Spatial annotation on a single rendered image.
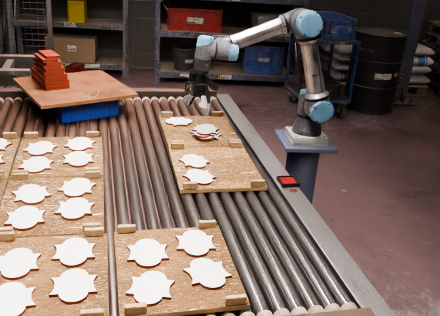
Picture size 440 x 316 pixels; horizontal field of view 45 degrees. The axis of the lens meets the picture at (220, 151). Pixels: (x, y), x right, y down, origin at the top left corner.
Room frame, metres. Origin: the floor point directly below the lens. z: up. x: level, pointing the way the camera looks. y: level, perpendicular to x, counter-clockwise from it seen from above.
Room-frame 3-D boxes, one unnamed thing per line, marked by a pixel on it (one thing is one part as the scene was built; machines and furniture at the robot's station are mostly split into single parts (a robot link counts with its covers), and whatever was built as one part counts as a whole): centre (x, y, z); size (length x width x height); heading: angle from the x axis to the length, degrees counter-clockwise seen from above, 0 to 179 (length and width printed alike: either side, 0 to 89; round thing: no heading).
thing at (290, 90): (5.76, -1.01, 0.46); 0.79 x 0.62 x 0.91; 8
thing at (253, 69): (6.80, -0.45, 0.32); 0.50 x 0.41 x 0.37; 94
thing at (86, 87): (2.68, 0.79, 1.03); 0.50 x 0.50 x 0.02; 35
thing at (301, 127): (2.59, -0.44, 0.96); 0.15 x 0.15 x 0.10
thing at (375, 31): (6.02, -1.70, 0.44); 0.59 x 0.59 x 0.88
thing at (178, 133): (2.43, 0.11, 0.93); 0.41 x 0.35 x 0.02; 14
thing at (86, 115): (2.63, 0.75, 0.97); 0.31 x 0.31 x 0.10; 35
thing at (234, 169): (2.03, 0.02, 0.93); 0.41 x 0.35 x 0.02; 13
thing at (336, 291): (2.11, -0.17, 0.90); 1.95 x 0.05 x 0.05; 14
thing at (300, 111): (2.59, -0.44, 1.08); 0.13 x 0.12 x 0.14; 10
